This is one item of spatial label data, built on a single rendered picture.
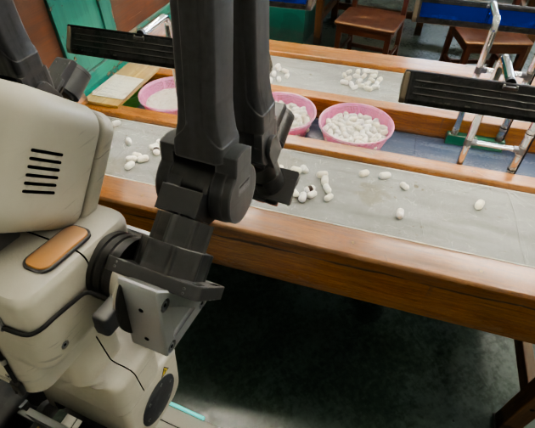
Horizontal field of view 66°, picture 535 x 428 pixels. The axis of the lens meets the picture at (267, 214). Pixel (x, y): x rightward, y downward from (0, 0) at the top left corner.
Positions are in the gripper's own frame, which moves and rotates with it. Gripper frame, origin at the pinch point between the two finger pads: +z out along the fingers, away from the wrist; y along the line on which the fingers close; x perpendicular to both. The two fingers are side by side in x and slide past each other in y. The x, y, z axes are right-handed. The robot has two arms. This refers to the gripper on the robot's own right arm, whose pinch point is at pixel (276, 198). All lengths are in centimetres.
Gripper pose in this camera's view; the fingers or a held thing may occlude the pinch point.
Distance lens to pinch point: 84.2
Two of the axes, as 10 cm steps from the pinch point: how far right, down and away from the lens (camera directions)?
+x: -3.3, 9.1, -2.4
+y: -9.3, -2.6, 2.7
